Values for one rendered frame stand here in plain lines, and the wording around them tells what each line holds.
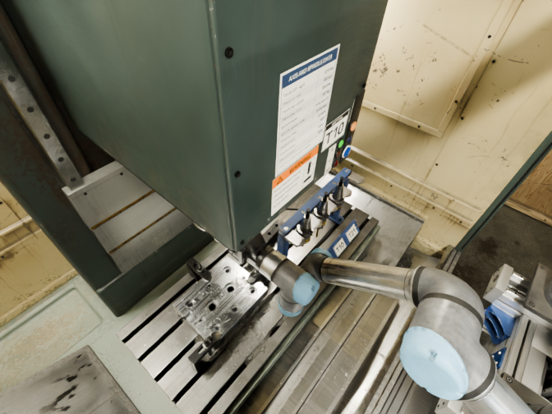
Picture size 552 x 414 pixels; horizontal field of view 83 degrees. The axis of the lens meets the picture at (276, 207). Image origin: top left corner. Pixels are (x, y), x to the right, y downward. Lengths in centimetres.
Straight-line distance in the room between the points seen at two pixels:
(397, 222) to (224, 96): 154
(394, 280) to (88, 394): 129
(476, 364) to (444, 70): 109
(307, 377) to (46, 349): 120
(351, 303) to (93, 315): 128
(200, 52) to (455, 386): 64
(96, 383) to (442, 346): 137
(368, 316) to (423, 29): 123
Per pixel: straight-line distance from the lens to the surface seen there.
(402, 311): 174
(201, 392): 127
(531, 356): 142
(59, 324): 193
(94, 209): 123
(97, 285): 155
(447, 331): 67
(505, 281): 147
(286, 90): 51
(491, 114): 149
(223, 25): 38
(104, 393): 164
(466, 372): 67
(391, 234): 182
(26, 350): 195
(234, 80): 42
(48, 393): 167
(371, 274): 83
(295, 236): 114
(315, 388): 145
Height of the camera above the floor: 213
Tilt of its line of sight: 48 degrees down
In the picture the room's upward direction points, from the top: 3 degrees clockwise
